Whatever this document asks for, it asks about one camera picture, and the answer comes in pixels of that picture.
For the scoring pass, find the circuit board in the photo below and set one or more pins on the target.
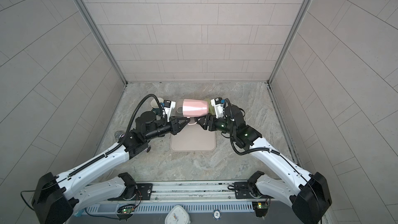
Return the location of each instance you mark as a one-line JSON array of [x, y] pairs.
[[126, 209], [260, 209]]

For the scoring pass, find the left circuit board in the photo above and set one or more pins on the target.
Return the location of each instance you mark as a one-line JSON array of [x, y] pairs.
[[126, 209]]

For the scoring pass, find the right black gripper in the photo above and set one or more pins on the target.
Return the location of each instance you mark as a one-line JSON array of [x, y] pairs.
[[210, 117]]

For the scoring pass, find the beige plastic tray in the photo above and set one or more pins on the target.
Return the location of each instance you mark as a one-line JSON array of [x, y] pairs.
[[193, 138]]

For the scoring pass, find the dark green mug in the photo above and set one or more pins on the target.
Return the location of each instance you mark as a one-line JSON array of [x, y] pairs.
[[157, 106]]

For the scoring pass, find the right circuit board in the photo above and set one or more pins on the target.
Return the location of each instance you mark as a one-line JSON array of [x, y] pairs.
[[260, 209]]

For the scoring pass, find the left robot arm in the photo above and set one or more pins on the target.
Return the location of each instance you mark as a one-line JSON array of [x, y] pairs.
[[57, 197]]

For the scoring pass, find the aluminium mounting rail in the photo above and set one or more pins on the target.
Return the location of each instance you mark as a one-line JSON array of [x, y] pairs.
[[217, 190]]

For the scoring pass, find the round blue badge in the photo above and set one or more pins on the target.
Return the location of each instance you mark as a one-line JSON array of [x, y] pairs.
[[216, 214]]

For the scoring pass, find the purple glitter tube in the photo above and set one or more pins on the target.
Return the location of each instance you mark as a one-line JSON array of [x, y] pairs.
[[119, 135]]

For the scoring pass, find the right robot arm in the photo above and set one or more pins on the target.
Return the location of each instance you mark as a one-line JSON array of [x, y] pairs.
[[306, 193]]

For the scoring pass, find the grey mug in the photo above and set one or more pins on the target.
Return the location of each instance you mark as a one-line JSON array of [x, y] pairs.
[[179, 108]]

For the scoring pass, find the pink mug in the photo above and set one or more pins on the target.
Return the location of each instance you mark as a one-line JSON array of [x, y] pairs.
[[194, 108]]

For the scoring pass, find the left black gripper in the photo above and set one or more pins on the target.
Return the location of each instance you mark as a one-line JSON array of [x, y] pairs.
[[173, 125]]

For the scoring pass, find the white kitchen timer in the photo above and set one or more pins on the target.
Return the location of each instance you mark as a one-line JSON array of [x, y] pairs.
[[178, 215]]

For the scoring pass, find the light green mug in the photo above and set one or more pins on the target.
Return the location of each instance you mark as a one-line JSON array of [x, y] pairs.
[[211, 109]]

